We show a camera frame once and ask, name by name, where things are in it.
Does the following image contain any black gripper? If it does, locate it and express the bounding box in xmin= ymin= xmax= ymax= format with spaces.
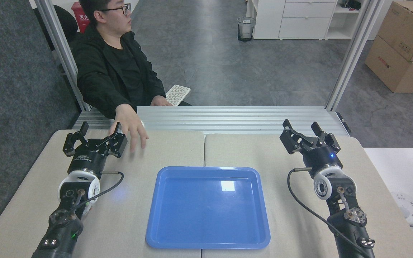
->
xmin=279 ymin=119 xmax=343 ymax=177
xmin=62 ymin=122 xmax=128 ymax=175

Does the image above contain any blue plastic tray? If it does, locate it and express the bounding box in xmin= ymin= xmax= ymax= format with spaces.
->
xmin=146 ymin=166 xmax=271 ymax=250

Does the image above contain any person's right hand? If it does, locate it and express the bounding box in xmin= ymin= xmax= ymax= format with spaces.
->
xmin=109 ymin=104 xmax=149 ymax=153

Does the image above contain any person's left hand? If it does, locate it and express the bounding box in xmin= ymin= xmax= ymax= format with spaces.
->
xmin=151 ymin=96 xmax=174 ymax=107

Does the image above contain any person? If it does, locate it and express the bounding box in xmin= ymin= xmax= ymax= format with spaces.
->
xmin=70 ymin=0 xmax=193 ymax=120

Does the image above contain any white keyboard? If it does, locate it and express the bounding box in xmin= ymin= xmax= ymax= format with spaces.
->
xmin=165 ymin=85 xmax=191 ymax=107

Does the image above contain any white side table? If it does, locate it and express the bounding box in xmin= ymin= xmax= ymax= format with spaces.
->
xmin=364 ymin=148 xmax=413 ymax=258

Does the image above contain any large cardboard box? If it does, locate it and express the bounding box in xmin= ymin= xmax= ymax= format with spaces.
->
xmin=365 ymin=35 xmax=413 ymax=94

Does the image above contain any white drawer cabinet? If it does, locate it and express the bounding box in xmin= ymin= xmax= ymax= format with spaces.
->
xmin=246 ymin=0 xmax=362 ymax=40

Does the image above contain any white power strip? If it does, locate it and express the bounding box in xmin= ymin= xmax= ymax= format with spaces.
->
xmin=391 ymin=192 xmax=413 ymax=225

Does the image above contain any black office chair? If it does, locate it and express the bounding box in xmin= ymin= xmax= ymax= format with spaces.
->
xmin=33 ymin=4 xmax=84 ymax=52

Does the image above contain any red fire equipment box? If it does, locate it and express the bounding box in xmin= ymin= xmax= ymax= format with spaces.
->
xmin=71 ymin=2 xmax=91 ymax=34

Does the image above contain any grey mesh waste bin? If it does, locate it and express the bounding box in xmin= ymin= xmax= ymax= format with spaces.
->
xmin=237 ymin=16 xmax=256 ymax=42

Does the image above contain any black item on shelf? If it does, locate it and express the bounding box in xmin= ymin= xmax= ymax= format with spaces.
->
xmin=339 ymin=0 xmax=362 ymax=10

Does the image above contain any small cardboard box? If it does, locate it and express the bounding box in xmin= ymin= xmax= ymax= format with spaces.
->
xmin=377 ymin=1 xmax=413 ymax=63

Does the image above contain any black rail end bracket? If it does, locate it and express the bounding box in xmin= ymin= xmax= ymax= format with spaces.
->
xmin=336 ymin=112 xmax=352 ymax=134

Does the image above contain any silver aluminium rail platform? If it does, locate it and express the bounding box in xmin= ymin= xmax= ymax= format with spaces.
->
xmin=72 ymin=106 xmax=350 ymax=137

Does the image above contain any silver aluminium post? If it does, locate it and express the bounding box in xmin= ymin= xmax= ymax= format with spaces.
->
xmin=326 ymin=0 xmax=385 ymax=111
xmin=34 ymin=0 xmax=91 ymax=111

